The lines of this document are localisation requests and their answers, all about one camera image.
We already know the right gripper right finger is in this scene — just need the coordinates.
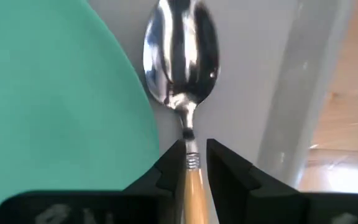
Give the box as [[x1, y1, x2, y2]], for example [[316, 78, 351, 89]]
[[206, 138, 308, 224]]

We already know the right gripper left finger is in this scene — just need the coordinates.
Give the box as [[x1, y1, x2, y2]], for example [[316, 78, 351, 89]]
[[122, 138, 188, 224]]

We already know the wooden handled metal spoon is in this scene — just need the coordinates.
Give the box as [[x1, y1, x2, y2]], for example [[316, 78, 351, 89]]
[[142, 0, 221, 224]]

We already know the teal round plate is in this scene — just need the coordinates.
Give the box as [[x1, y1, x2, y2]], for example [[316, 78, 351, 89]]
[[0, 0, 161, 224]]

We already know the grey plastic tray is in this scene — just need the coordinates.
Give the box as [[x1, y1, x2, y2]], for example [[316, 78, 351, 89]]
[[87, 0, 356, 224]]

